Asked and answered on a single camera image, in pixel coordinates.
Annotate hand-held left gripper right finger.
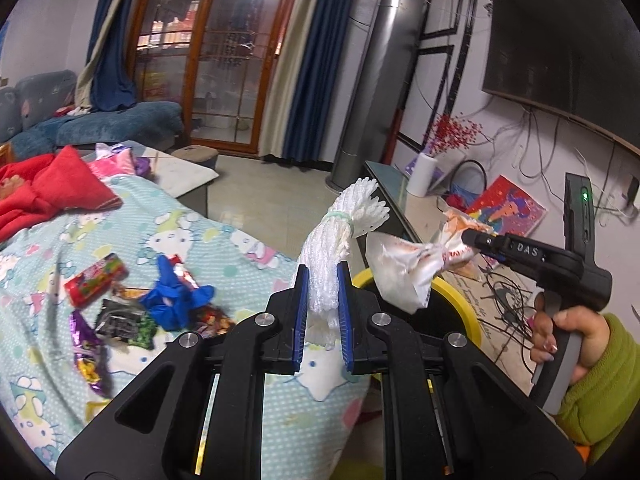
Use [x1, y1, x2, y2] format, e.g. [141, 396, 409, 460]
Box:
[336, 262, 586, 480]

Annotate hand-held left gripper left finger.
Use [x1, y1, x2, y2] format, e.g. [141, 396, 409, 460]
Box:
[55, 264, 308, 480]

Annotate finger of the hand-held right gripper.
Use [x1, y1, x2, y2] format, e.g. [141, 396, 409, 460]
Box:
[461, 229, 507, 267]

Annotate white foam fruit net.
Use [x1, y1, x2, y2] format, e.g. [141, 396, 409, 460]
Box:
[299, 177, 391, 351]

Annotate white plastic bag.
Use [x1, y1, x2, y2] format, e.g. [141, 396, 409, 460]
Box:
[365, 207, 493, 316]

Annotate yellow rimmed waste bin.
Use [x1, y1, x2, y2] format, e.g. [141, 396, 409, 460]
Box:
[350, 267, 486, 381]

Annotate black snack wrapper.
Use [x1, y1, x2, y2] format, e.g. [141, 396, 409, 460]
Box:
[94, 299, 146, 343]

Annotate person's right forearm green sleeve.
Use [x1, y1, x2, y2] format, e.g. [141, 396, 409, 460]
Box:
[555, 312, 640, 466]

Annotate person's right hand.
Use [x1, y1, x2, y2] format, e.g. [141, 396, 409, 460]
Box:
[529, 292, 612, 386]

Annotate colourful picture book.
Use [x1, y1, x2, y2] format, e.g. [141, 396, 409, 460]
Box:
[465, 175, 546, 238]

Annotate colourful crumpled snack wrapper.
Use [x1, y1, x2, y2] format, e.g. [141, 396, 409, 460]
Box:
[192, 307, 236, 341]

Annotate white paper towel roll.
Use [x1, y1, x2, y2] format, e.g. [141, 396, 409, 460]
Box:
[406, 154, 440, 197]

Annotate television cabinet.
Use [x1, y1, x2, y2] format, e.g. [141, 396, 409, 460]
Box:
[364, 160, 541, 396]

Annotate red berry branch decoration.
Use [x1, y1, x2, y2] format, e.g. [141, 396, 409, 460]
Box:
[427, 114, 483, 158]

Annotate cartoon cat printed blanket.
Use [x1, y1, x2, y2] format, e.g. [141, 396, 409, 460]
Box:
[0, 177, 371, 476]

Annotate blue crumpled wrapper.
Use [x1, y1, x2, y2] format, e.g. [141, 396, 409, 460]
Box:
[139, 255, 215, 331]

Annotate green snack wrapper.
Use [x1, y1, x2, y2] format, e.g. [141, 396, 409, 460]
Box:
[131, 312, 157, 351]

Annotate brown candy wrapper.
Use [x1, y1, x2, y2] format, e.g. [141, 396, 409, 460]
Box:
[111, 284, 151, 301]

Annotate white coffee table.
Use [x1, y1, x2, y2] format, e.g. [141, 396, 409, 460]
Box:
[145, 147, 221, 216]

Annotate grey stool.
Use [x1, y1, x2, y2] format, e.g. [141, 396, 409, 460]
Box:
[171, 145, 219, 171]

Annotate grey tower air conditioner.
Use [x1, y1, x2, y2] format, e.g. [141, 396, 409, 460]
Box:
[327, 0, 428, 193]

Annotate red candy tube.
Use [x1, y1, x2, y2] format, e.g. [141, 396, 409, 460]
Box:
[64, 253, 128, 307]

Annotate purple gold snack wrapper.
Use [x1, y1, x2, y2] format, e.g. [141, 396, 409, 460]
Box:
[69, 310, 108, 397]

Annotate pink cloth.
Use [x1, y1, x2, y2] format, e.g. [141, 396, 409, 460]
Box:
[87, 142, 151, 178]

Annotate blue beige curtain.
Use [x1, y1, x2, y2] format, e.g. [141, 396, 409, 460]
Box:
[260, 0, 371, 163]
[75, 0, 146, 113]

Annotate blue grey sofa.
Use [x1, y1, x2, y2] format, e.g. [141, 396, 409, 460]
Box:
[0, 70, 183, 158]

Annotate wooden glass door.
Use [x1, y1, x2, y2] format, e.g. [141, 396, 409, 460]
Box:
[125, 0, 301, 156]

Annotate red fleece blanket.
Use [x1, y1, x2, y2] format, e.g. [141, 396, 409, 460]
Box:
[0, 145, 123, 246]

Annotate black cable hoop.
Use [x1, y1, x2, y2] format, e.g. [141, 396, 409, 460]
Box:
[451, 159, 488, 198]

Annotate black wire tangle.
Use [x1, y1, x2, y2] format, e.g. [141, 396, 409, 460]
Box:
[477, 267, 538, 356]

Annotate white cable bundle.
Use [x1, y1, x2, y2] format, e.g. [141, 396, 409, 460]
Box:
[480, 107, 640, 223]

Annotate wall mounted television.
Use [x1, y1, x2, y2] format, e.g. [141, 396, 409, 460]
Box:
[481, 0, 640, 156]

